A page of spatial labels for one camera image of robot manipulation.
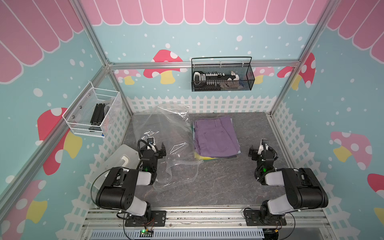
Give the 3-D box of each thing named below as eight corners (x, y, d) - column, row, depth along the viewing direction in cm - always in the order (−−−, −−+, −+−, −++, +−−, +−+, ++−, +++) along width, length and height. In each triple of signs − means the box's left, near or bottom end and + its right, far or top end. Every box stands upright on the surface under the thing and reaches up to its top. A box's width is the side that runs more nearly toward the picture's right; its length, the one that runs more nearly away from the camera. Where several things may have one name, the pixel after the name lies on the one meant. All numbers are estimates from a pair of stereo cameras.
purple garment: (198, 167, 93) (198, 153, 80) (193, 136, 109) (193, 120, 95) (236, 162, 96) (243, 147, 82) (226, 132, 111) (231, 116, 97)
